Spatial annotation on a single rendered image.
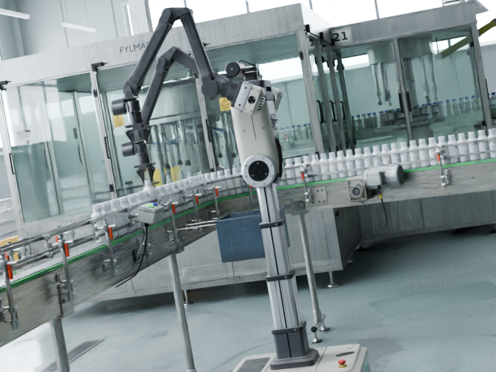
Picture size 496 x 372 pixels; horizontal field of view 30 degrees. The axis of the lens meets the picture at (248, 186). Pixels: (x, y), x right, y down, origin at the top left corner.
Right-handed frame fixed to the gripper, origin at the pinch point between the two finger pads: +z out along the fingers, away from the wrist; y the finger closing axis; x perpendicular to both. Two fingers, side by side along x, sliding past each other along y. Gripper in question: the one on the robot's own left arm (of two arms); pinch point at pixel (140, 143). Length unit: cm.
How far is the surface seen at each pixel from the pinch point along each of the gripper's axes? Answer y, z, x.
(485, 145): 154, 33, 146
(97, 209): -15.0, 25.2, -27.7
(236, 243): 22, 58, 56
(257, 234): 34, 55, 56
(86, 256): -10, 41, -60
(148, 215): 1.7, 32.0, -10.5
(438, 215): 109, 116, 540
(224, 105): -44, -23, 352
